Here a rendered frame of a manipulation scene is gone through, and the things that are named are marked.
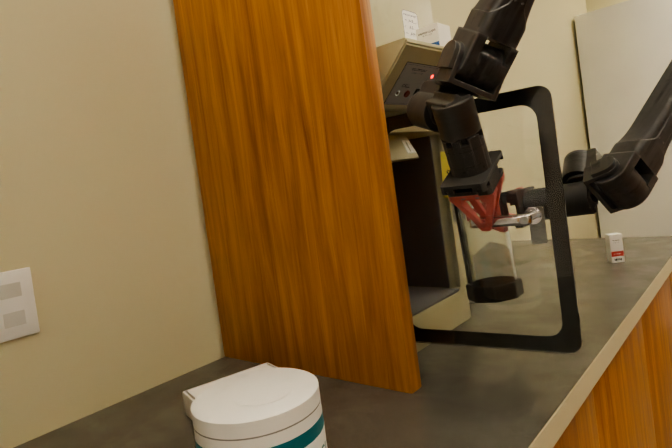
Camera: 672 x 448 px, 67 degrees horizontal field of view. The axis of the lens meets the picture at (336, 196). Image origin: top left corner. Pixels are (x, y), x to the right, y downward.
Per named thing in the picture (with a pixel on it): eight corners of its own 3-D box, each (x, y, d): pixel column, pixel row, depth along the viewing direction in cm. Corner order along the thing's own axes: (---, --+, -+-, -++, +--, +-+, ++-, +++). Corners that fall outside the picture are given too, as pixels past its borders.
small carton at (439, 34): (419, 59, 102) (415, 29, 102) (431, 61, 106) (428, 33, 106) (441, 53, 99) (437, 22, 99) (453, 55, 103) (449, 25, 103)
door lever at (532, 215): (481, 227, 81) (479, 211, 81) (543, 223, 76) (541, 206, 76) (469, 232, 77) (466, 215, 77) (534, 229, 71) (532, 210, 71)
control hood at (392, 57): (358, 111, 91) (350, 55, 91) (445, 113, 116) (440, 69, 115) (412, 97, 84) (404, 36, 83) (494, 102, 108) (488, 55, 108)
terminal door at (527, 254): (400, 339, 93) (371, 120, 91) (584, 353, 75) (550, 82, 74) (398, 341, 92) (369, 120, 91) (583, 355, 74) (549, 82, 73)
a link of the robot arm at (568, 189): (592, 195, 81) (602, 219, 84) (594, 167, 85) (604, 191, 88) (548, 201, 85) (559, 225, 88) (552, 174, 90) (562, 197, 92)
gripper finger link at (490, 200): (460, 240, 76) (442, 185, 73) (473, 214, 81) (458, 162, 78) (506, 238, 72) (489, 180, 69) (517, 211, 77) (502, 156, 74)
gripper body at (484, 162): (442, 199, 72) (427, 152, 69) (463, 166, 79) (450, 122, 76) (487, 195, 68) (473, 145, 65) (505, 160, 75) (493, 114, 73)
